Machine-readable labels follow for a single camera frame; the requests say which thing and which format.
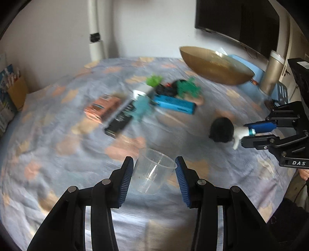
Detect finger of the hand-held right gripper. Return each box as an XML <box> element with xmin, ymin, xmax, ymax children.
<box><xmin>244</xmin><ymin>101</ymin><xmax>305</xmax><ymax>133</ymax></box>
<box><xmin>241</xmin><ymin>130</ymin><xmax>309</xmax><ymax>157</ymax></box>

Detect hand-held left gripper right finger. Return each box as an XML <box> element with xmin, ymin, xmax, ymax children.
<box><xmin>175</xmin><ymin>156</ymin><xmax>284</xmax><ymax>251</ymax></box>

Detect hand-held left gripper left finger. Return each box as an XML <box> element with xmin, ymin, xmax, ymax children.
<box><xmin>26</xmin><ymin>156</ymin><xmax>134</xmax><ymax>251</ymax></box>

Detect clear plastic cup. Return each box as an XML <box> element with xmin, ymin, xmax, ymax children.
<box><xmin>133</xmin><ymin>148</ymin><xmax>178</xmax><ymax>195</ymax></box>

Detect black-headed white toy figure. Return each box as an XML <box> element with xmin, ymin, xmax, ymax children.
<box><xmin>209</xmin><ymin>117</ymin><xmax>255</xmax><ymax>150</ymax></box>

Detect black rectangular box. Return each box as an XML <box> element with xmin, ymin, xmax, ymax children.
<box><xmin>104</xmin><ymin>100</ymin><xmax>136</xmax><ymax>139</ymax></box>

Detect ribbed gold glass bowl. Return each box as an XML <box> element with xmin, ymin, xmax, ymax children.
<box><xmin>179</xmin><ymin>46</ymin><xmax>255</xmax><ymax>85</ymax></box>

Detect orange rectangular box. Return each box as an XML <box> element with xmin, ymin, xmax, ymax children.
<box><xmin>84</xmin><ymin>95</ymin><xmax>121</xmax><ymax>123</ymax></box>

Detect teal toy figure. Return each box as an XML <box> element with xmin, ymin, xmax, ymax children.
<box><xmin>132</xmin><ymin>95</ymin><xmax>154</xmax><ymax>122</ymax></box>

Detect blue rectangular box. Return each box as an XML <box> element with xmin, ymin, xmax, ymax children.
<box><xmin>153</xmin><ymin>95</ymin><xmax>196</xmax><ymax>115</ymax></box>

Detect dark green dinosaur toy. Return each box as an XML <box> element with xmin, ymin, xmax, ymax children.
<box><xmin>175</xmin><ymin>77</ymin><xmax>202</xmax><ymax>99</ymax></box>

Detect small white block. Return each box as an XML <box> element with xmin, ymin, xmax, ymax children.
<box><xmin>132</xmin><ymin>90</ymin><xmax>151</xmax><ymax>99</ymax></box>

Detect small black toy figure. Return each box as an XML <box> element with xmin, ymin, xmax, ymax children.
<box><xmin>154</xmin><ymin>83</ymin><xmax>178</xmax><ymax>97</ymax></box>

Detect light green toy shell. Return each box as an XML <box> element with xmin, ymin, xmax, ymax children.
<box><xmin>146</xmin><ymin>75</ymin><xmax>163</xmax><ymax>88</ymax></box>

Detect black slotted object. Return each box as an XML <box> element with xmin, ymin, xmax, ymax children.
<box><xmin>274</xmin><ymin>82</ymin><xmax>289</xmax><ymax>107</ymax></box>

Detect gold insulated tumbler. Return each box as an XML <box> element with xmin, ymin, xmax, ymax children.
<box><xmin>259</xmin><ymin>50</ymin><xmax>285</xmax><ymax>96</ymax></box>

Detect printed blue blanket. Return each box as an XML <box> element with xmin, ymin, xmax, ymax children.
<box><xmin>0</xmin><ymin>57</ymin><xmax>300</xmax><ymax>251</ymax></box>

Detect black television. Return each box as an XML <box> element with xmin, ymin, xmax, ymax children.
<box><xmin>195</xmin><ymin>0</ymin><xmax>280</xmax><ymax>59</ymax></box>

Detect white pole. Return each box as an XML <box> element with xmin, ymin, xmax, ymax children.
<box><xmin>87</xmin><ymin>0</ymin><xmax>105</xmax><ymax>61</ymax></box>

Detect brown cardboard box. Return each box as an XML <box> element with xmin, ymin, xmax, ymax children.
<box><xmin>8</xmin><ymin>75</ymin><xmax>29</xmax><ymax>111</ymax></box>

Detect row of colourful books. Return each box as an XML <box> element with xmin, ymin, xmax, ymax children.
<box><xmin>0</xmin><ymin>64</ymin><xmax>21</xmax><ymax>136</ymax></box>

